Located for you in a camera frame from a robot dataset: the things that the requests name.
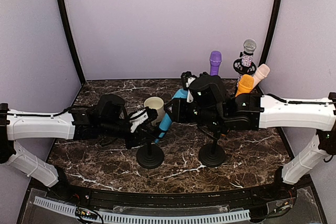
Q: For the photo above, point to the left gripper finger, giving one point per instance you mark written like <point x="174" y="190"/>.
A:
<point x="148" y="137"/>
<point x="154" y="131"/>

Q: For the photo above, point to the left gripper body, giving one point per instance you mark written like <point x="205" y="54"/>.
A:
<point x="130" y="144"/>

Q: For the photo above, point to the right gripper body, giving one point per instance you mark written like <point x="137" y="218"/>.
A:
<point x="184" y="115"/>

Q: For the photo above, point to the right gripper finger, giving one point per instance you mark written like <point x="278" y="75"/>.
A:
<point x="168" y="107"/>
<point x="167" y="118"/>

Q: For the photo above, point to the blue toy microphone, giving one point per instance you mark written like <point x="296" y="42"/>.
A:
<point x="164" y="127"/>

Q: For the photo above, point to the black stand of blue microphone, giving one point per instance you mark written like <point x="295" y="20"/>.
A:
<point x="150" y="156"/>

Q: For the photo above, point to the black stand of orange microphone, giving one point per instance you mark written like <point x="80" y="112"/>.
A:
<point x="212" y="154"/>

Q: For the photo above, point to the orange toy microphone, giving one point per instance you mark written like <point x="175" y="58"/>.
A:
<point x="236" y="110"/>

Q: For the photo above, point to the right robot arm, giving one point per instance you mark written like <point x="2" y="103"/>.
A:
<point x="205" y="101"/>

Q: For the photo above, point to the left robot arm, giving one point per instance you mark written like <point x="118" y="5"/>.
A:
<point x="78" y="122"/>

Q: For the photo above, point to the purple toy microphone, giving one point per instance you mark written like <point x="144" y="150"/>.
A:
<point x="215" y="62"/>

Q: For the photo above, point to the pale pink toy microphone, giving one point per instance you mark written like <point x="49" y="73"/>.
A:
<point x="260" y="74"/>

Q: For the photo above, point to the silver glitter microphone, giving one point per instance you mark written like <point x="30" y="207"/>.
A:
<point x="247" y="54"/>

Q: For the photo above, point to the cream ceramic mug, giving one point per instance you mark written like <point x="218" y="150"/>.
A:
<point x="158" y="104"/>

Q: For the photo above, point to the black shock mount tripod stand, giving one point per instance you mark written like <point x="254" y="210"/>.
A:
<point x="240" y="69"/>

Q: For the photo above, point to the white slotted cable duct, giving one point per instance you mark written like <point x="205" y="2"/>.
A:
<point x="92" y="216"/>

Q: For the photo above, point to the black front rail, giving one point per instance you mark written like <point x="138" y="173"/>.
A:
<point x="254" y="197"/>

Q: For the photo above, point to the right black corner post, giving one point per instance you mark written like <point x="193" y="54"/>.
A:
<point x="270" y="32"/>

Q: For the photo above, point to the black corner post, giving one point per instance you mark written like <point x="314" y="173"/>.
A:
<point x="70" y="41"/>
<point x="270" y="32"/>

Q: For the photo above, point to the left black corner post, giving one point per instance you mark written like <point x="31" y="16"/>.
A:
<point x="70" y="41"/>

